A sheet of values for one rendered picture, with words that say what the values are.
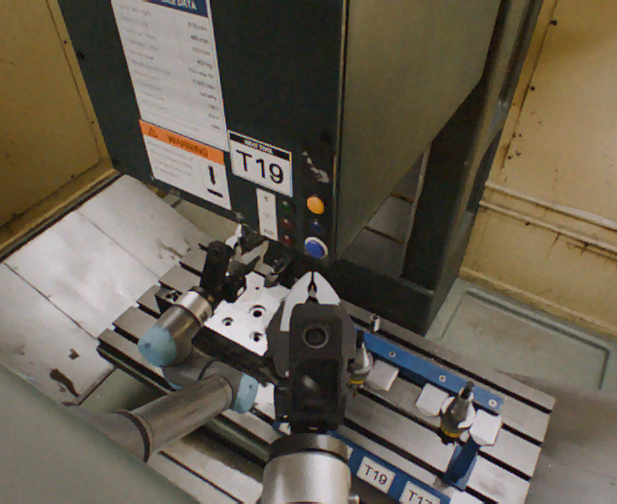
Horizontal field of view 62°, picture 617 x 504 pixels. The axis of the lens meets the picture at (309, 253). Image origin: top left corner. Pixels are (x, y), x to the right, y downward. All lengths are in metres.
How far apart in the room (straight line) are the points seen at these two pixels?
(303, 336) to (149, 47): 0.45
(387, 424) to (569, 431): 0.54
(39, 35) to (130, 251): 0.79
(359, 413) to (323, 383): 0.95
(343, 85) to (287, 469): 0.38
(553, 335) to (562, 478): 0.67
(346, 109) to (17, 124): 1.49
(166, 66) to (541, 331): 1.71
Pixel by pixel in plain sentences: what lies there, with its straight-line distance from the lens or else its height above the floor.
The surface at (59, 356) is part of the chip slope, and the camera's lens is 1.92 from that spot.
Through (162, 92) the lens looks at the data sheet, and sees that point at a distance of 0.75.
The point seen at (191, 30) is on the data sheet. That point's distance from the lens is 0.66.
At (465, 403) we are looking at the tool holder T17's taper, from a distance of 1.02.
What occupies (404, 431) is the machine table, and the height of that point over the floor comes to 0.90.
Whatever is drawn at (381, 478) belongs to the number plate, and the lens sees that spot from 1.31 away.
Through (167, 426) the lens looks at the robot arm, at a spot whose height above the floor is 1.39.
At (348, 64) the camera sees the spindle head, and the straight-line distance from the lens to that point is 0.56.
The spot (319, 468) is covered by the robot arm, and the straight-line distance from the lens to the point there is 0.45.
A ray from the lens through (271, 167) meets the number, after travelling 0.68.
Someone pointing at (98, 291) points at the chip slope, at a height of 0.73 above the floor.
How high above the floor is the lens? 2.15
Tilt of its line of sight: 46 degrees down
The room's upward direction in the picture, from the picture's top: straight up
